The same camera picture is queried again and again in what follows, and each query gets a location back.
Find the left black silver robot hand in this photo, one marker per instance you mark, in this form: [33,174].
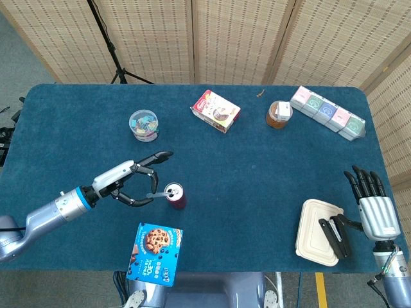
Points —
[112,176]

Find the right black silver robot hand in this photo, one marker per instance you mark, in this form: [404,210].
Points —
[379,218]

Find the clear plastic straw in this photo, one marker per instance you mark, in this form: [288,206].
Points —
[159,194]

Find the red soda can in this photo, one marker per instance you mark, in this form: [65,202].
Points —
[178,202]

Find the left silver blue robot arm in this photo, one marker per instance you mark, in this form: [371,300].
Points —
[48,215]

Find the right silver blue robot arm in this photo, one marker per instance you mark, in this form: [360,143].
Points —
[396,282]

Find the black stapler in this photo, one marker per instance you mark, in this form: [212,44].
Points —
[335,240]

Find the clear jar of colourful clips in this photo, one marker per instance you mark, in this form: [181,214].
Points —
[144,126]

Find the beige lidded lunch container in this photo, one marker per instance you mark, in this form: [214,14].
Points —
[311,234]

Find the blue chocolate chip cookie box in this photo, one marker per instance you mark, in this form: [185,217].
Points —
[154,256]

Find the black equipment beside table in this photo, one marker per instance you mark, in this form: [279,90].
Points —
[4,134]

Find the wrapped pack of pastel boxes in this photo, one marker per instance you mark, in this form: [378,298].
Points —
[327,110]

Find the white red snack box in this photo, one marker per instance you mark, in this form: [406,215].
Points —
[215,110]

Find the black tripod stand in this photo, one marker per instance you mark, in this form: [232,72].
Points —
[110,48]

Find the blue carpet table cover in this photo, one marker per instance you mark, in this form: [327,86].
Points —
[241,192]

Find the small white box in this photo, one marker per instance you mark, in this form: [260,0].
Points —
[284,110]

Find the grey blue robot torso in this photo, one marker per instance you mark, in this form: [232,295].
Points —
[199,292]

